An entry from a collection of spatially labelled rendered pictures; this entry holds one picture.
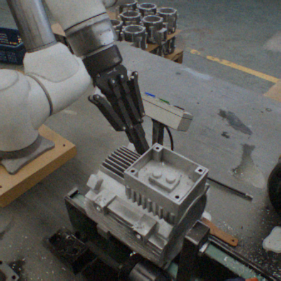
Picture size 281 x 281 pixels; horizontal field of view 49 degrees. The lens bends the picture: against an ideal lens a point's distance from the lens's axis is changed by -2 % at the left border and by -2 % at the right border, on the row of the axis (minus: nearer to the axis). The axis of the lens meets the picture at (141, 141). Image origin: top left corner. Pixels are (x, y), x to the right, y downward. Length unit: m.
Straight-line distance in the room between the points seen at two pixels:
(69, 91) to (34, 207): 0.38
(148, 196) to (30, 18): 0.68
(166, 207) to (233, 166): 0.57
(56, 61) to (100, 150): 0.34
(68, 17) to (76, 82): 0.49
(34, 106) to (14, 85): 0.09
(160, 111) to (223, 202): 0.35
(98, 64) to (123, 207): 0.28
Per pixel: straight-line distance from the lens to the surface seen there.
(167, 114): 0.82
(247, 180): 1.06
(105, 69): 0.60
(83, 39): 0.59
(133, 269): 0.58
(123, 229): 0.62
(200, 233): 0.37
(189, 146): 1.13
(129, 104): 0.65
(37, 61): 1.03
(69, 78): 1.05
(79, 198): 0.83
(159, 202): 0.55
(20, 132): 0.98
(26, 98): 0.95
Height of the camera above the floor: 1.56
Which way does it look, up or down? 42 degrees down
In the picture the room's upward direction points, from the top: straight up
